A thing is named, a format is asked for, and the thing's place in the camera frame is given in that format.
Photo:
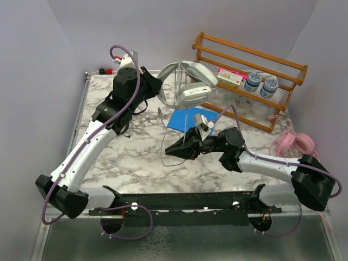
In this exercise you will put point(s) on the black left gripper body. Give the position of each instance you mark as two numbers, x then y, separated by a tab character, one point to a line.
148	88

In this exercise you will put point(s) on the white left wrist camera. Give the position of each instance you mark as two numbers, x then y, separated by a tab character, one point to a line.
124	62

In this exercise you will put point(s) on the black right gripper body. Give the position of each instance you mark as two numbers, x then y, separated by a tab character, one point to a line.
209	144

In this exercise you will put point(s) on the blue white jar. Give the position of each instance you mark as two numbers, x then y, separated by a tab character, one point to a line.
269	87
253	81

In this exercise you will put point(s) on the red black emergency button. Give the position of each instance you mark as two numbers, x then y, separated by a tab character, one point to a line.
103	71

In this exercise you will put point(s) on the clear tape roll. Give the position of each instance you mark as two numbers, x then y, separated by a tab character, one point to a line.
242	104

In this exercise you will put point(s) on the wooden two-tier rack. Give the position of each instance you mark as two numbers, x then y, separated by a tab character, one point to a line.
215	52

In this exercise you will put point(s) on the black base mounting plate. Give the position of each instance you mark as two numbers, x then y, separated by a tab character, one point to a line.
186	209

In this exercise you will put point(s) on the white green cardboard box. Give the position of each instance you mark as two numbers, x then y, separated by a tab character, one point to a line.
229	78

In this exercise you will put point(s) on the blue white jar left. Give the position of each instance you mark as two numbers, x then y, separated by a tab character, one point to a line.
253	81

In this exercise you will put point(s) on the black headphones with cable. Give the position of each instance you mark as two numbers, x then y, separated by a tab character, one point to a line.
126	127

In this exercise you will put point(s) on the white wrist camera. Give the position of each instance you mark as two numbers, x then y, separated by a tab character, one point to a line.
203	125
124	62

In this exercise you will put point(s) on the blue plastic board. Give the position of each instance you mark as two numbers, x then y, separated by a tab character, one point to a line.
183	119

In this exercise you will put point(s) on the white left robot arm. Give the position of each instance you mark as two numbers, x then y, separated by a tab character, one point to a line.
111	118

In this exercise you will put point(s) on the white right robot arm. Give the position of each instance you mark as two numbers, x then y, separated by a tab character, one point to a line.
304	180

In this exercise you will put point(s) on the blue white jar right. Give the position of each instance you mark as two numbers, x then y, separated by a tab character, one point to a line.
269	87

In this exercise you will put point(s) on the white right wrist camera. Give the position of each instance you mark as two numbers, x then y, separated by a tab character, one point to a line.
203	125

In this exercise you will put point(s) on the grey white headphones with cable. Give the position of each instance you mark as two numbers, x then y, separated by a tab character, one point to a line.
195	84

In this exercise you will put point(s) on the pink headphones with cable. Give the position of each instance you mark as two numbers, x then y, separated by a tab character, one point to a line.
289	138

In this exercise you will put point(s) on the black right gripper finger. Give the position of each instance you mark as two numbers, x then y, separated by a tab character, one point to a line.
191	138
186	152

